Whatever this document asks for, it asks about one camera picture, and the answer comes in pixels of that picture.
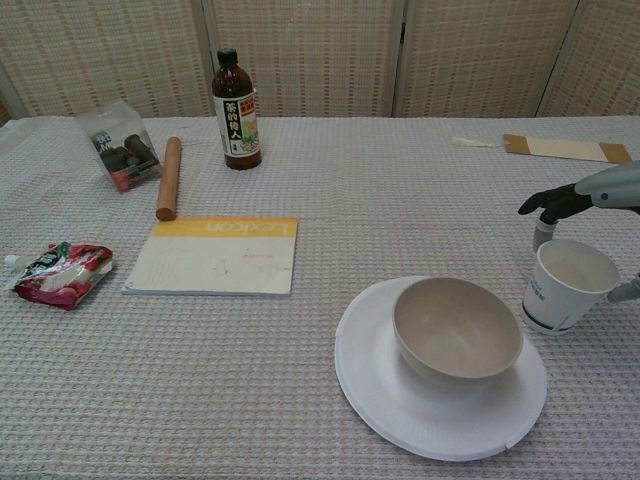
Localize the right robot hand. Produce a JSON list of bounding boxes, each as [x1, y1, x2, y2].
[[517, 162, 640, 303]]

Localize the white paper cup blue print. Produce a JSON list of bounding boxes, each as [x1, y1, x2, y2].
[[520, 238, 621, 335]]

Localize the beige bowl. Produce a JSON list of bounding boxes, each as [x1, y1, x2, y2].
[[393, 277, 525, 393]]

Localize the white paper plate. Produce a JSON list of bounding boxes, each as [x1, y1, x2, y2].
[[334, 275, 549, 448]]

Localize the brown cream cardboard strip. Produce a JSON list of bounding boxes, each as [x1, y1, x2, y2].
[[502, 133, 635, 166]]

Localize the small cream paper scrap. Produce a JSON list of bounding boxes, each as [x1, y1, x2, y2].
[[452, 135, 499, 149]]

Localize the woven folding screen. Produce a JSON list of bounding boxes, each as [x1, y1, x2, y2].
[[0, 0, 640, 127]]

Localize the brown tea bottle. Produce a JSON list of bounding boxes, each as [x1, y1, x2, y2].
[[211, 47, 263, 172]]

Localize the yellow white notepad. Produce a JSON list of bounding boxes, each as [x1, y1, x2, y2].
[[121, 216, 300, 299]]

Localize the waffle weave tablecloth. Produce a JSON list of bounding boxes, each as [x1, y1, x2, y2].
[[0, 115, 640, 480]]

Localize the wooden rolling pin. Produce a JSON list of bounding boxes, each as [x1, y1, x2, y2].
[[155, 136, 183, 222]]

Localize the clear plastic box dark items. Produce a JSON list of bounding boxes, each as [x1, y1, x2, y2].
[[74, 100, 162, 194]]

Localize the red snack pouch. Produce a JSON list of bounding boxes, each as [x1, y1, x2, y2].
[[3, 241, 115, 312]]

